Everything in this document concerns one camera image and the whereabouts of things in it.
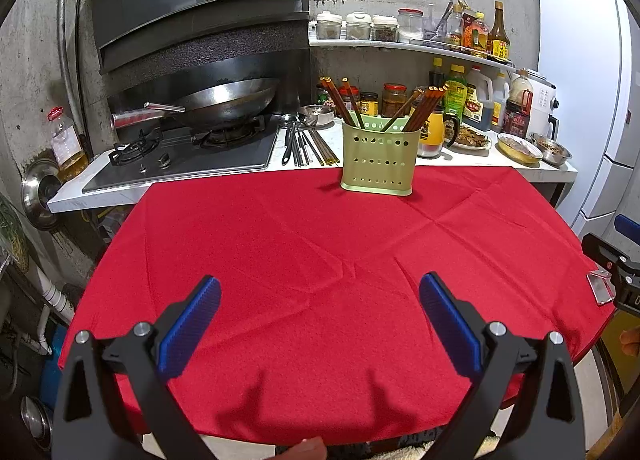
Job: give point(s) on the yellow-capped red-label bottle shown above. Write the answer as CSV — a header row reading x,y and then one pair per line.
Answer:
x,y
479,37

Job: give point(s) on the white drain pipe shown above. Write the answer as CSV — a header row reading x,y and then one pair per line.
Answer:
x,y
52,302

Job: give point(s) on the white wall shelf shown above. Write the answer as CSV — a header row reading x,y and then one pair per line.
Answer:
x,y
400,46

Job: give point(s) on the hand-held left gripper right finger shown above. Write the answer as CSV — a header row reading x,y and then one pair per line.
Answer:
x,y
450,330

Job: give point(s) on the dark vinegar jug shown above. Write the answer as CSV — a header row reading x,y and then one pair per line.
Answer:
x,y
477,102

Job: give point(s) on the clear acrylic block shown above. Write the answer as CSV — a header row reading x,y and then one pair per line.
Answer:
x,y
601,287

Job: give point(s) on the black range hood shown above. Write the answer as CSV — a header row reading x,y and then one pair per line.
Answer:
x,y
200,15

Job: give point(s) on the steel bowl with food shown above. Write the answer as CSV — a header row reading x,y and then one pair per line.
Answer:
x,y
551,150

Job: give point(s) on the steel pot lid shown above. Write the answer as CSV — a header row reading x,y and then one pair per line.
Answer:
x,y
40,195

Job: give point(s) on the beige fluffy towel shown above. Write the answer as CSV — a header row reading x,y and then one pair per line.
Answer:
x,y
450,451

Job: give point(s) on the yellow-rimmed glass dish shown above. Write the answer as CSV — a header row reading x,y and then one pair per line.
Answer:
x,y
520,149

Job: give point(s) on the plate of food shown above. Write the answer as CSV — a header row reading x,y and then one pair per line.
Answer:
x,y
470,137

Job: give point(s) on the stack of steel basins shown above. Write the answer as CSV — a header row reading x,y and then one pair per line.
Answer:
x,y
36,422

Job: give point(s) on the metal wall pipe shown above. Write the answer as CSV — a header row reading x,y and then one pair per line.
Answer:
x,y
67,40

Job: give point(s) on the white-lidded spice jar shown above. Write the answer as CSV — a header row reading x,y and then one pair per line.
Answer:
x,y
358,27
384,30
330,27

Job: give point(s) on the yellow steel mug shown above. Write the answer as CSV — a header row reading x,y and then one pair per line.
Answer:
x,y
432,137

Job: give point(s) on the slim dark soy bottle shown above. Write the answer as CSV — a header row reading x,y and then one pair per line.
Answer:
x,y
437,75

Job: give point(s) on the small glass seasoning bottle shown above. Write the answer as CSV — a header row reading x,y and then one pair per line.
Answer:
x,y
455,30

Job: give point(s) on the tall dark sauce bottle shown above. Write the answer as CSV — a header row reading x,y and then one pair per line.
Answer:
x,y
498,42

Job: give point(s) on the white rice cooker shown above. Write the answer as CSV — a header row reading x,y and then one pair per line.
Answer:
x,y
545,100

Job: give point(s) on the bunch of wooden chopsticks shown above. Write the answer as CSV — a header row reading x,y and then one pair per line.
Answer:
x,y
425,107

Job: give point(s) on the white plastic jug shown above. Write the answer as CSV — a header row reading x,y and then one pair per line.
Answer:
x,y
500,102

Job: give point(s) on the large red-lidded chili jar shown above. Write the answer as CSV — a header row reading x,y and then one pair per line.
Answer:
x,y
395,100

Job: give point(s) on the black gas stove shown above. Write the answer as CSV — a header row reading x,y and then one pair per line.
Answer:
x,y
210,160

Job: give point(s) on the green-label jar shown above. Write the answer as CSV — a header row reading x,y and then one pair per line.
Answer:
x,y
322,100

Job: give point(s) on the blue plastic bucket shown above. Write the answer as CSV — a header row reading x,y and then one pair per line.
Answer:
x,y
54,365

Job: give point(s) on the green plastic chopstick holder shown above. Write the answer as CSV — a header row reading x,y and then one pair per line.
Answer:
x,y
380,165

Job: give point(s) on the person's right hand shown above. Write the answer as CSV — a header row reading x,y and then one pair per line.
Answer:
x,y
631,342

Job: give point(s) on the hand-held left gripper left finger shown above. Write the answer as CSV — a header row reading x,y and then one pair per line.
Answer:
x,y
192,330

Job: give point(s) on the black ladle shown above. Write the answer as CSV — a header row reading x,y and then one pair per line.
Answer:
x,y
290,140

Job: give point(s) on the green bottle yellow cap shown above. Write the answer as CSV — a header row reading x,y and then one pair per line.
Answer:
x,y
456,95

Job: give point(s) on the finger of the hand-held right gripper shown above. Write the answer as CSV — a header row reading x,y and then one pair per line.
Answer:
x,y
627,226
607,252

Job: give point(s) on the green leafy vegetables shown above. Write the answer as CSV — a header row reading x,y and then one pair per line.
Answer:
x,y
12,235

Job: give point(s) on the red seasoning packet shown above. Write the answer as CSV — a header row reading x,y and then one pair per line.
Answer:
x,y
467,25

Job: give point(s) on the red tablecloth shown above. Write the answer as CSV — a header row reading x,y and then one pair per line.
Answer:
x,y
300,240

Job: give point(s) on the red-lidded dark sauce jar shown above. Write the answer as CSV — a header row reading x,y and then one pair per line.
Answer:
x,y
352,97

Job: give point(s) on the red-capped plastic oil bottle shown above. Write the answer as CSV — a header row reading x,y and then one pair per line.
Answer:
x,y
67,150

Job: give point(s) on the glass cup with utensils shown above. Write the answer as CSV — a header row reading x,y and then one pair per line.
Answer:
x,y
436,30

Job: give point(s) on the white refrigerator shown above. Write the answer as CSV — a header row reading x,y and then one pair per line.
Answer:
x,y
585,90

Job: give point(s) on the small steel bowl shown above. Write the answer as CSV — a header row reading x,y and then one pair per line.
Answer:
x,y
316,115

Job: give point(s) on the yellow-label jar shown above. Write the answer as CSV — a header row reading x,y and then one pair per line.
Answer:
x,y
369,105

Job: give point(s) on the bunch of metal chopsticks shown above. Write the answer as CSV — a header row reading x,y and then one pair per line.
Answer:
x,y
320,147

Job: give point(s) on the person's left hand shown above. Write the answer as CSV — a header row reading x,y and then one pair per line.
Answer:
x,y
302,450

